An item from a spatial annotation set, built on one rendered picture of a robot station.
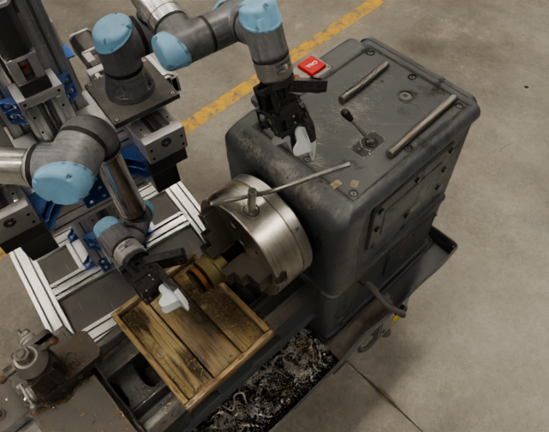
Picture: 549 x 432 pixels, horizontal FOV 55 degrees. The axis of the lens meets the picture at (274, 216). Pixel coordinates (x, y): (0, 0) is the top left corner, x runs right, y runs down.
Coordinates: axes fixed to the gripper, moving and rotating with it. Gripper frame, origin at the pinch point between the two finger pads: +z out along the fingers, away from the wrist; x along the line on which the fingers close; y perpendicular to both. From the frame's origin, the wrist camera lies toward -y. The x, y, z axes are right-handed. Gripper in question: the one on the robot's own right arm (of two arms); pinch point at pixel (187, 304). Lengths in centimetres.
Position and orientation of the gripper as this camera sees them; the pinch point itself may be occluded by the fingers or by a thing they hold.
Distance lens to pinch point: 134.8
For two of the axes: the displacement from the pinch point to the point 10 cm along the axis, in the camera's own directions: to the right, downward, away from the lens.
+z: 6.8, 5.9, -4.3
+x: -0.3, -5.7, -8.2
